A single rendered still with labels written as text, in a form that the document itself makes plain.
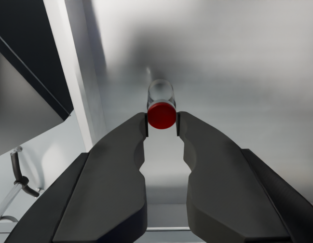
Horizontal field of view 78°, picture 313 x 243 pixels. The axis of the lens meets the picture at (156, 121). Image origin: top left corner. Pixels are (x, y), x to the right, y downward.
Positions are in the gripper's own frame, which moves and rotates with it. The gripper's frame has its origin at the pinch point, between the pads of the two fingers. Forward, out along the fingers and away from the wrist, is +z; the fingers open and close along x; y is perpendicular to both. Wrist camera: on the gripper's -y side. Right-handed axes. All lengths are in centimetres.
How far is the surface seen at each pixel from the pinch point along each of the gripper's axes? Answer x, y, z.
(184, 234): 12, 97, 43
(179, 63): 1.7, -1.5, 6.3
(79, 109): -8.1, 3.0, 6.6
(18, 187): -96, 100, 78
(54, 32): -8.5, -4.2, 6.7
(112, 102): -4.6, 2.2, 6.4
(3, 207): -96, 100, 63
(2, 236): -83, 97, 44
